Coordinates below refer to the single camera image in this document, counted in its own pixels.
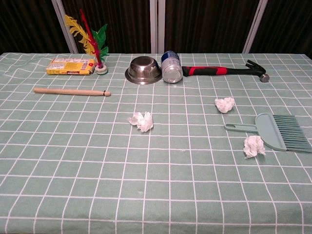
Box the yellow snack packet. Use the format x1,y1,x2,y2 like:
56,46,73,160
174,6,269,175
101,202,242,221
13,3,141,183
46,58,96,76

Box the dark pleated curtain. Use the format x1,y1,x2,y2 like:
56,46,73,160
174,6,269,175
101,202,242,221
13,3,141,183
0,0,312,60

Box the wooden drumstick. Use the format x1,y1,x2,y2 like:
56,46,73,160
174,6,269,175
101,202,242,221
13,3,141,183
33,87,112,97

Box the colourful feather shuttlecock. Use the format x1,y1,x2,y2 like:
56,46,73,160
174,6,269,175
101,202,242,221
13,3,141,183
64,9,110,75

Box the tissue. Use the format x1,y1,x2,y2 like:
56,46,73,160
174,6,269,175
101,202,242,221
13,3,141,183
243,135,267,159
214,97,236,114
127,111,155,133

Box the small teal hand broom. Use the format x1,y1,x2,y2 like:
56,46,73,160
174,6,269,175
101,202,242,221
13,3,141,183
224,113,312,154

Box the silver and blue drink can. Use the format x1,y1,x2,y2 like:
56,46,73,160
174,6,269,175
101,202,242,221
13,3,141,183
160,50,184,84

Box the white metal frame post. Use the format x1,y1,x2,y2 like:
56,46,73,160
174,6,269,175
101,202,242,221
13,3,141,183
51,0,78,54
242,0,269,54
149,0,166,54

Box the red and black claw hammer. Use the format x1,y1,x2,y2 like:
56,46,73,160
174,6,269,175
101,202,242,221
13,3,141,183
181,59,270,83

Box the stainless steel bowl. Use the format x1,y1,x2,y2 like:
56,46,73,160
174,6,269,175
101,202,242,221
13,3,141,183
124,56,163,85

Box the green checked tablecloth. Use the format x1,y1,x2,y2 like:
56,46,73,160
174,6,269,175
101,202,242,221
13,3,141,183
0,52,312,234

